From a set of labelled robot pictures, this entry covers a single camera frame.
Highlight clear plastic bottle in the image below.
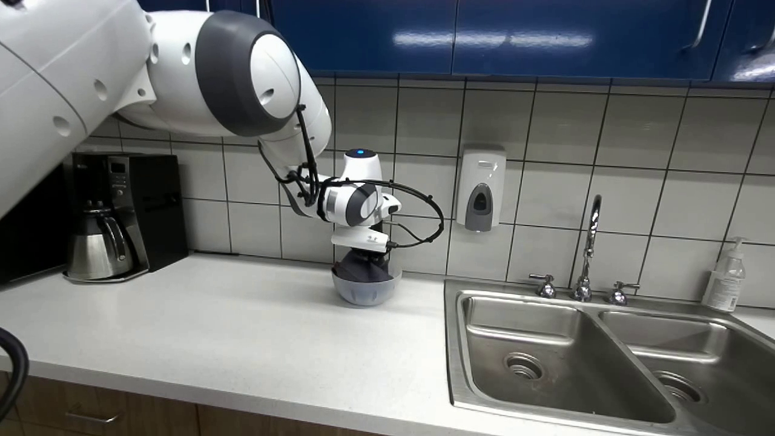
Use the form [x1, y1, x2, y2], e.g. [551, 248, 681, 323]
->
[700, 238, 750, 317]

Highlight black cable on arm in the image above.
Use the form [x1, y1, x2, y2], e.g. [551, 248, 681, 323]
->
[254, 102, 449, 250]

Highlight metal upper cabinet handle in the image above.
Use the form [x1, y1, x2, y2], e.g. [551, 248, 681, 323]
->
[688, 0, 720, 53]

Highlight dark blue towel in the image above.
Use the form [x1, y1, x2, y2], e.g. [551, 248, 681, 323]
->
[332, 255, 398, 285]

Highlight clear plastic bowl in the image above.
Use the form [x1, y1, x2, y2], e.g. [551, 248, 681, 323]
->
[329, 264, 405, 311]

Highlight blue upper cabinets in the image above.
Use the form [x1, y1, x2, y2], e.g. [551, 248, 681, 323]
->
[136, 0, 775, 90]

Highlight thick black looped cable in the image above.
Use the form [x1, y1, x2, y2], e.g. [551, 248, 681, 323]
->
[0, 324, 31, 423]

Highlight chrome gooseneck faucet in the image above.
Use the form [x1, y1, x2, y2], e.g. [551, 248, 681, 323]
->
[566, 192, 606, 302]

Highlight stainless steel coffee carafe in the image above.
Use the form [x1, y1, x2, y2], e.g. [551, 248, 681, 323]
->
[66, 203, 139, 283]

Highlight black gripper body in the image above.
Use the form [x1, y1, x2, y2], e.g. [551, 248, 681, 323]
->
[342, 244, 392, 274]

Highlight stainless steel double sink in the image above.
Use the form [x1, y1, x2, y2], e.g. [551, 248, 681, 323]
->
[441, 275, 775, 436]

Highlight black microwave oven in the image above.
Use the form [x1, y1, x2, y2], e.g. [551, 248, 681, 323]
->
[0, 159, 78, 290]

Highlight wooden base cabinet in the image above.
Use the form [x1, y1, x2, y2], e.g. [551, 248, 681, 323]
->
[0, 367, 384, 436]

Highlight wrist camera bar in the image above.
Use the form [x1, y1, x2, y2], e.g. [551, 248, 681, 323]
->
[327, 227, 392, 255]

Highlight round sink drain strainer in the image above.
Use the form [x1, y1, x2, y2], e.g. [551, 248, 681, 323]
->
[502, 352, 548, 384]
[654, 367, 706, 406]

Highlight black coffee maker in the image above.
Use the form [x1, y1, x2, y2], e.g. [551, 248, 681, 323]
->
[62, 149, 194, 285]

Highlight white wall soap dispenser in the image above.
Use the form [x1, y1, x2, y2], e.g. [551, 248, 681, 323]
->
[456, 147, 509, 235]

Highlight metal drawer handle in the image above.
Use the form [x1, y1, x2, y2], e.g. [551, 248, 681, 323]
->
[61, 409, 120, 429]

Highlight chrome faucet tap handle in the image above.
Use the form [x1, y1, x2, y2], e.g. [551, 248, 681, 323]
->
[606, 278, 641, 308]
[526, 271, 561, 300]

